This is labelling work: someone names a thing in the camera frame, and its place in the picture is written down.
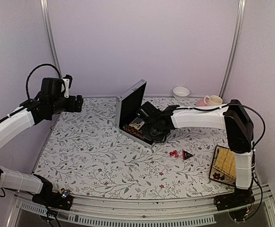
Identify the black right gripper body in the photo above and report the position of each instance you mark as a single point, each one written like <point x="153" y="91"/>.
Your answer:
<point x="152" y="132"/>

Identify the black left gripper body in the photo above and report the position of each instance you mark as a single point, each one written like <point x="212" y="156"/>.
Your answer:
<point x="58" y="106"/>

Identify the aluminium poker case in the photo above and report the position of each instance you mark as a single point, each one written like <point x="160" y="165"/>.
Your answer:
<point x="127" y="105"/>

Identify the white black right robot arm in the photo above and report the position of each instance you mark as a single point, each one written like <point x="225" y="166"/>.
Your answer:
<point x="230" y="117"/>

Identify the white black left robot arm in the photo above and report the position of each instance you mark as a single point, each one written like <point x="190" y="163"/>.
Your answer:
<point x="28" y="114"/>

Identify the red black chip stack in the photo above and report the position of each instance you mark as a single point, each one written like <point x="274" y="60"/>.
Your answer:
<point x="134" y="132"/>

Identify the blue playing card deck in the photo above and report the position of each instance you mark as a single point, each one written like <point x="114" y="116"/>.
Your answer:
<point x="137" y="123"/>

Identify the red dice pair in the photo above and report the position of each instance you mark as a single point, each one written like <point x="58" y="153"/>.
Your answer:
<point x="174" y="154"/>

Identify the black red triangle card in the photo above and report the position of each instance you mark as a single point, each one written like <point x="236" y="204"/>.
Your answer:
<point x="186" y="155"/>

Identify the white ceramic bowl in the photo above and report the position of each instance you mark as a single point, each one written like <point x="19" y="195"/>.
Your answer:
<point x="180" y="93"/>

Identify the pink saucer plate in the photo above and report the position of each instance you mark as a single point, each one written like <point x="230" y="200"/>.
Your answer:
<point x="201" y="103"/>

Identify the cream ribbed mug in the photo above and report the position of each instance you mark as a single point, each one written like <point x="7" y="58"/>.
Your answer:
<point x="212" y="100"/>

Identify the woven bamboo tray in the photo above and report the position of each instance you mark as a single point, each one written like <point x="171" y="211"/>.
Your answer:
<point x="223" y="168"/>

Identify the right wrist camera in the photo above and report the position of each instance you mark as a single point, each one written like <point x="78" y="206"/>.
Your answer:
<point x="147" y="111"/>

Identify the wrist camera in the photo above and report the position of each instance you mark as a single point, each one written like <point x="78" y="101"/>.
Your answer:
<point x="147" y="111"/>
<point x="66" y="84"/>

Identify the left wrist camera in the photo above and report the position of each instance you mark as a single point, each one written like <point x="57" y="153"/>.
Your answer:
<point x="66" y="84"/>

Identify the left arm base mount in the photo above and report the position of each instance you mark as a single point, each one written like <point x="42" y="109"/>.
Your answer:
<point x="47" y="197"/>

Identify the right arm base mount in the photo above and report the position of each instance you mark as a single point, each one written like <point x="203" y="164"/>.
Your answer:
<point x="235" y="199"/>

